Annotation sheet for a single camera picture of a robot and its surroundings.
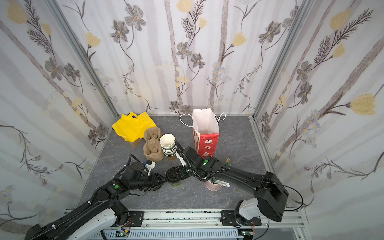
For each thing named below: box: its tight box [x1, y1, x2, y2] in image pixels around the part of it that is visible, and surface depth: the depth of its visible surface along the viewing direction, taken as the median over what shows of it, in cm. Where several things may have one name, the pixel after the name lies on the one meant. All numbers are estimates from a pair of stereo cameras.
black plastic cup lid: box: [166, 167, 180, 184], surface depth 78 cm
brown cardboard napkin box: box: [130, 137, 145, 148], surface depth 103 cm
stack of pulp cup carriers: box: [143, 127, 164, 162], surface depth 92 cm
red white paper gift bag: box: [179, 107, 227, 159], surface depth 88 cm
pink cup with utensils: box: [205, 178, 231, 192], surface depth 85 cm
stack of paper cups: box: [159, 133, 178, 161], surface depth 86 cm
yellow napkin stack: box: [112, 111, 157, 143], surface depth 109 cm
